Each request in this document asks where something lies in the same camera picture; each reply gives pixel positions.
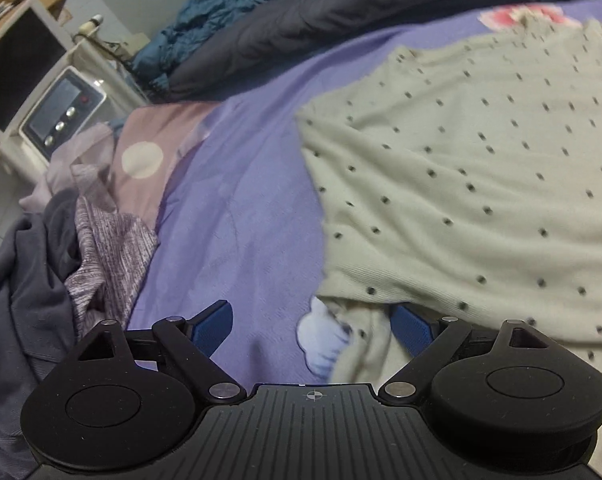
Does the purple floral bed sheet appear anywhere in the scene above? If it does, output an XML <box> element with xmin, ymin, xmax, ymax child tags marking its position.
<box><xmin>126</xmin><ymin>0</ymin><xmax>602</xmax><ymax>387</ymax></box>

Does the pink pillow with cream circle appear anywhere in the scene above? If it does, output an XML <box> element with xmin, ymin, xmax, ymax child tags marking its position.
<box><xmin>108</xmin><ymin>100</ymin><xmax>222</xmax><ymax>234</ymax></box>

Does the white framed dark screen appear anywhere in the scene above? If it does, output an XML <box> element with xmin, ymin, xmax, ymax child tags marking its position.
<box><xmin>0</xmin><ymin>0</ymin><xmax>80</xmax><ymax>144</ymax></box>

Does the silver appliance with round buttons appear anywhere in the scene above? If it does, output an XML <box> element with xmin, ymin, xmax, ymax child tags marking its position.
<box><xmin>20</xmin><ymin>66</ymin><xmax>107</xmax><ymax>157</ymax></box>

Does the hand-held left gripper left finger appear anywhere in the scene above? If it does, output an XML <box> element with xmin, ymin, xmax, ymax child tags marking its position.
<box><xmin>76</xmin><ymin>300</ymin><xmax>248</xmax><ymax>406</ymax></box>

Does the cream polka dot top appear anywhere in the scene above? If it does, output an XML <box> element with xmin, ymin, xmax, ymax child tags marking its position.
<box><xmin>296</xmin><ymin>17</ymin><xmax>602</xmax><ymax>480</ymax></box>

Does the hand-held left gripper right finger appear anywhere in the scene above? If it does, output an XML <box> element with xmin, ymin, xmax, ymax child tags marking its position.
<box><xmin>377</xmin><ymin>304</ymin><xmax>558</xmax><ymax>405</ymax></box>

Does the small white bottle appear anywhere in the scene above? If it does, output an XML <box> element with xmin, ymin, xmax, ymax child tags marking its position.
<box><xmin>78</xmin><ymin>13</ymin><xmax>104</xmax><ymax>37</ymax></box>

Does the pale lilac garment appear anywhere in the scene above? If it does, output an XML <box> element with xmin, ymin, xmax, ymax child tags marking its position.
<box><xmin>20</xmin><ymin>122</ymin><xmax>118</xmax><ymax>217</ymax></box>

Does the white side table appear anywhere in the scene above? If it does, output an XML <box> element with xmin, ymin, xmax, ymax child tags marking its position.
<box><xmin>0</xmin><ymin>35</ymin><xmax>154</xmax><ymax>172</ymax></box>

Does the dark navy duvet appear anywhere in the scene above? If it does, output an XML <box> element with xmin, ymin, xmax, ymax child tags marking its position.
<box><xmin>165</xmin><ymin>0</ymin><xmax>590</xmax><ymax>104</ymax></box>

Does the crumpled blue blanket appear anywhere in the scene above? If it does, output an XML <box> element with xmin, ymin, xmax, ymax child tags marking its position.
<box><xmin>130</xmin><ymin>0</ymin><xmax>334</xmax><ymax>92</ymax></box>

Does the mauve heathered garment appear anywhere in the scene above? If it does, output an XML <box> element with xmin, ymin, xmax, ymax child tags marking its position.
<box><xmin>63</xmin><ymin>165</ymin><xmax>160</xmax><ymax>342</ymax></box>

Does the dark grey garment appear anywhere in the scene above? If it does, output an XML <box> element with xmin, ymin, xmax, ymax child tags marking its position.
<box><xmin>0</xmin><ymin>192</ymin><xmax>90</xmax><ymax>480</ymax></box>

